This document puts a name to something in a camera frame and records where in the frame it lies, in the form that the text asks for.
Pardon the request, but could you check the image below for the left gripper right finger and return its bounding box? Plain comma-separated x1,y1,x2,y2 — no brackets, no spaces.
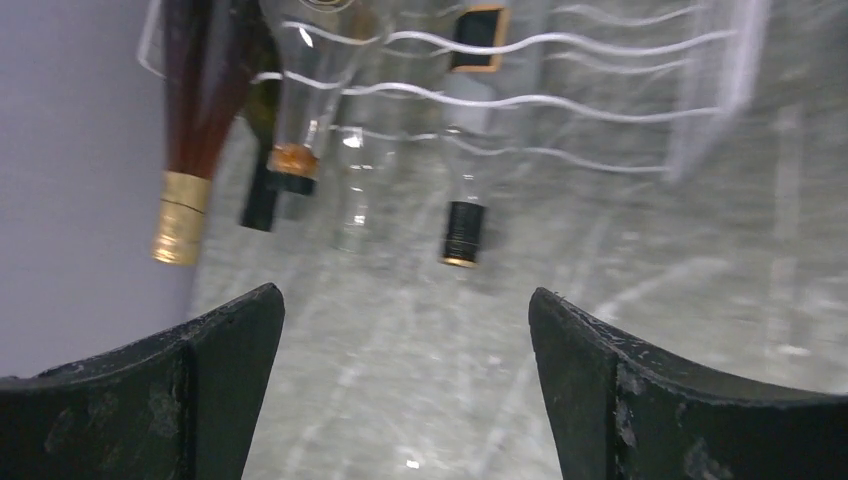
528,288,847,480

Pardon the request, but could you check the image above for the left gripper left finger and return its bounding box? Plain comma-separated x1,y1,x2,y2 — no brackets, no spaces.
1,283,285,479

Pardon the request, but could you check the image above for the dark red wine bottle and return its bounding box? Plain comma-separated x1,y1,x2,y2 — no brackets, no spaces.
152,0,265,266

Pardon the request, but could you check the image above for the clear bottle cream label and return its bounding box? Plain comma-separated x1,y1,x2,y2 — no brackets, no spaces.
261,0,396,195

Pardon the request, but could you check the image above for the clear open-neck bottle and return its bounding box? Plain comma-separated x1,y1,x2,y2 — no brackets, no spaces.
334,97,396,253

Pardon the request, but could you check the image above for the dark green lower-rack bottle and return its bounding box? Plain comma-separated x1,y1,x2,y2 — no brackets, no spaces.
240,77,281,232

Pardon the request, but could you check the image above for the clear bottle black-gold label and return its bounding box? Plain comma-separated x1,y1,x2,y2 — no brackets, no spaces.
437,0,515,270

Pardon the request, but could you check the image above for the white wire wine rack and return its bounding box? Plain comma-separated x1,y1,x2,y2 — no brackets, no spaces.
135,0,773,183

